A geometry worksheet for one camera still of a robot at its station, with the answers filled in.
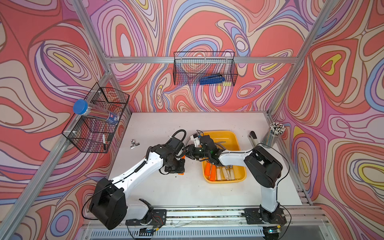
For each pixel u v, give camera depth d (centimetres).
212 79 90
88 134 71
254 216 73
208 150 73
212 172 86
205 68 96
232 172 86
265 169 51
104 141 72
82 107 61
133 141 101
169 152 57
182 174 78
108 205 40
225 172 86
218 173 86
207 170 86
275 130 86
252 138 100
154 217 72
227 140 101
